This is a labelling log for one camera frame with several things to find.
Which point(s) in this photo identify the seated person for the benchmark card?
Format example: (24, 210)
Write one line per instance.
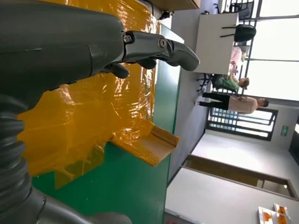
(229, 83)

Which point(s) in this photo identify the yellow film wrapped cardboard box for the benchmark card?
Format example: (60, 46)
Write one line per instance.
(81, 123)

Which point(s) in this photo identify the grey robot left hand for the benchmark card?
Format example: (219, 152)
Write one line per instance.
(47, 46)

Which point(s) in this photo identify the pink bag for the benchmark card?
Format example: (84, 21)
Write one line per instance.
(236, 55)

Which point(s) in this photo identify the green exit sign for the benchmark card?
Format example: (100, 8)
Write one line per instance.
(284, 131)

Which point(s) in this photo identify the white table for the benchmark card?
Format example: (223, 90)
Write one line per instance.
(214, 43)

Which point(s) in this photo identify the standing person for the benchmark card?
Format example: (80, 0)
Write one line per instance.
(240, 104)

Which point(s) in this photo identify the black round-backed chair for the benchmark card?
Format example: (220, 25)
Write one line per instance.
(245, 32)

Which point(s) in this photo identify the black office chair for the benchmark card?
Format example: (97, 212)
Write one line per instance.
(205, 82)

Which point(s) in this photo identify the black window railing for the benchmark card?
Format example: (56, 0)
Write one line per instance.
(240, 123)

